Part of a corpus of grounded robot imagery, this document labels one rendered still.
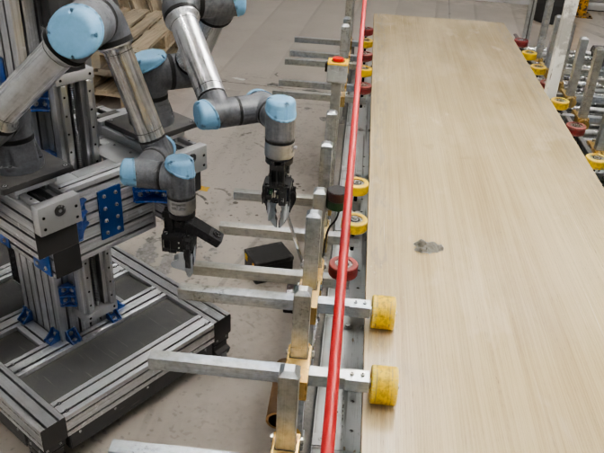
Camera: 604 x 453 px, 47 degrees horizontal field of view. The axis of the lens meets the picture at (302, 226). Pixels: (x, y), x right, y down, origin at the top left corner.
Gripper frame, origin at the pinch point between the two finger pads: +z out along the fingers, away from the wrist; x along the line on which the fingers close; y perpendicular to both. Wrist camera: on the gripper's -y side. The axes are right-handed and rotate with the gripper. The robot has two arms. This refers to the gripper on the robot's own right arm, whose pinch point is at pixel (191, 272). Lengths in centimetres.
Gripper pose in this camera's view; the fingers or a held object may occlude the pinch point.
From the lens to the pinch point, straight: 200.7
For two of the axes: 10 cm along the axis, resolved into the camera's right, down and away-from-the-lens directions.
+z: -0.5, 8.6, 5.1
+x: -1.0, 5.0, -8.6
